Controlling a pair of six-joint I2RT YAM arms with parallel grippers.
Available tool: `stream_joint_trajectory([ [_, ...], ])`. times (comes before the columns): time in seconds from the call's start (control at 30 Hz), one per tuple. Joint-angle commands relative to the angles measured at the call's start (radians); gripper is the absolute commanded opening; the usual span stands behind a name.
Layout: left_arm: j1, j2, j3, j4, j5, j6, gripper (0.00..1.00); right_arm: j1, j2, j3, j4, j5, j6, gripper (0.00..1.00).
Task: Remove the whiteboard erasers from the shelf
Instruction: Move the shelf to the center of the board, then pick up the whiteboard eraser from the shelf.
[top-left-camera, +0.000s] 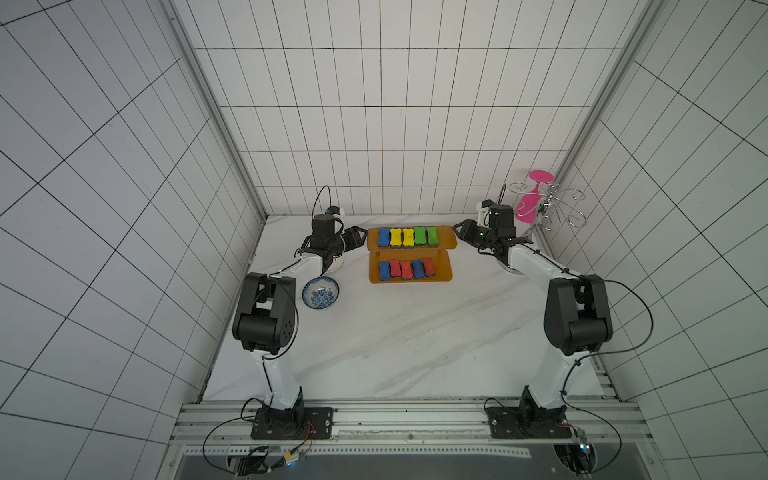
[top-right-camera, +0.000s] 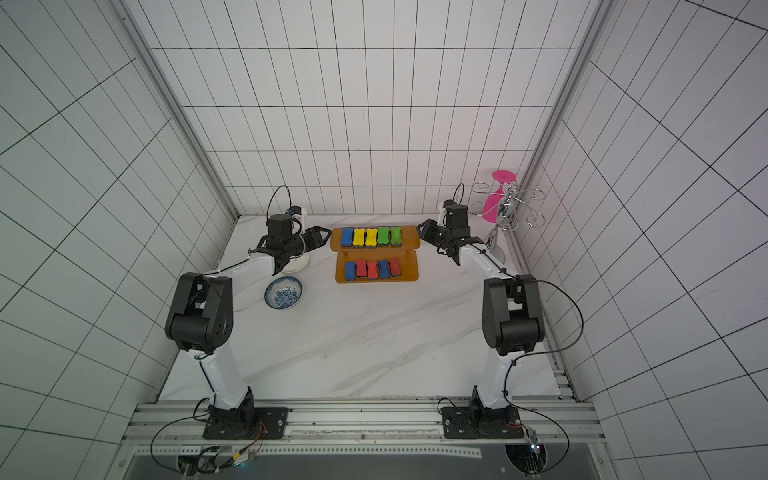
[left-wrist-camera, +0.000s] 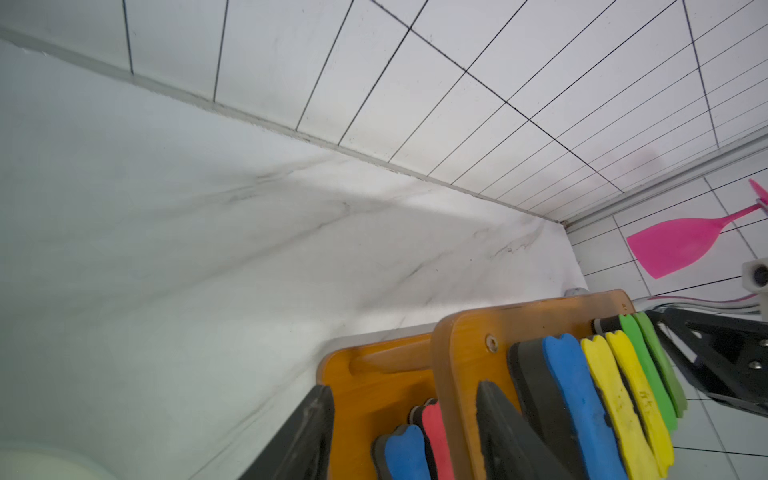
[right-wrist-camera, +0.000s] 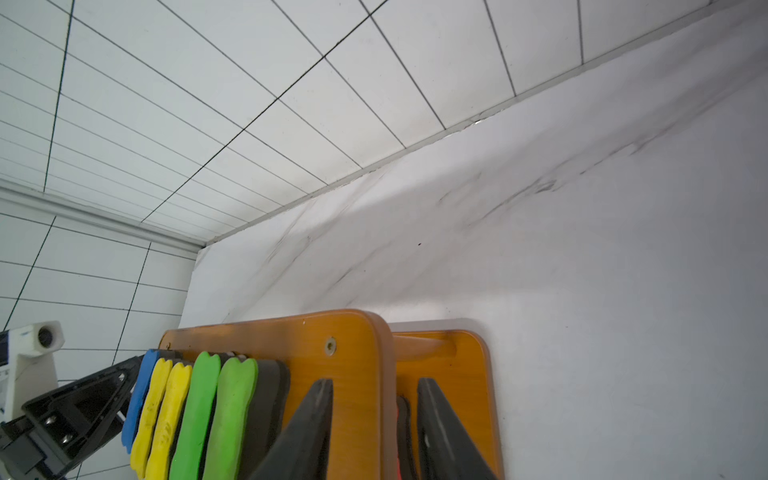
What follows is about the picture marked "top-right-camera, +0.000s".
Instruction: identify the blue eraser bottom left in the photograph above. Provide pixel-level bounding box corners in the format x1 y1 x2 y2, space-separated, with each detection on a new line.
344 261 357 282

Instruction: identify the red eraser bottom middle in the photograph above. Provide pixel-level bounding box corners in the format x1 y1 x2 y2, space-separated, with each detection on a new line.
366 261 380 280

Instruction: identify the blue floral plate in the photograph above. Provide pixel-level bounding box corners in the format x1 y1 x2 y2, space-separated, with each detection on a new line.
264 276 303 310

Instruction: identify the red eraser bottom right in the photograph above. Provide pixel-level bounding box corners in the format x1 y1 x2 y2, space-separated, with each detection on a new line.
388 258 402 277

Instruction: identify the pink wine glass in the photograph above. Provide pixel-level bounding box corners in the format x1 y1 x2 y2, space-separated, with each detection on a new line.
482 170 517 223

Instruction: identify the blue eraser top shelf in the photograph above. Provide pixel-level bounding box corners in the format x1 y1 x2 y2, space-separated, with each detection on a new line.
340 227 354 248

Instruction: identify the yellow eraser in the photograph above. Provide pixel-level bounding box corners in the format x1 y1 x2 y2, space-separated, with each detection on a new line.
365 228 378 248
352 228 366 248

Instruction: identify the red eraser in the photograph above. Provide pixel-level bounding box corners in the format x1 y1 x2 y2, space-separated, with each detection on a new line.
388 258 402 277
366 261 380 280
355 260 368 278

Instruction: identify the aluminium mounting rail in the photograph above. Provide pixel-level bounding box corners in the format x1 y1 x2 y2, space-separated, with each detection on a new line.
119 397 606 462

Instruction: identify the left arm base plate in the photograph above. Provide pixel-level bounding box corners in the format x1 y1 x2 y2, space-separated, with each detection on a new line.
203 405 289 440

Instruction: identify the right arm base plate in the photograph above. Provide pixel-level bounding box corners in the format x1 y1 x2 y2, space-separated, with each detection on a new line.
440 406 525 440

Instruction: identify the chrome glass holder stand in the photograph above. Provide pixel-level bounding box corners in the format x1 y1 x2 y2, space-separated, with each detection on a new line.
469 180 546 263

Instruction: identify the two-tier wooden shelf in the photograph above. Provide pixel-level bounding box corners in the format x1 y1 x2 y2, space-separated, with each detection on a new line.
331 226 420 284

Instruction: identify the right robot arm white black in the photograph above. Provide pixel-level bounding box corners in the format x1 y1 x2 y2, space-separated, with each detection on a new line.
417 200 545 429

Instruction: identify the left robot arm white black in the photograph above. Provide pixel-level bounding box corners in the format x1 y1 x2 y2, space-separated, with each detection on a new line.
165 206 331 436

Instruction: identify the green eraser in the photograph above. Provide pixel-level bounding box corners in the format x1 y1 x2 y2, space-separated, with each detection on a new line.
377 227 391 247
390 227 403 247

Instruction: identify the white ceramic bowl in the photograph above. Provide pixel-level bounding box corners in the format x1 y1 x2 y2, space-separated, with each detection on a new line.
281 225 310 274

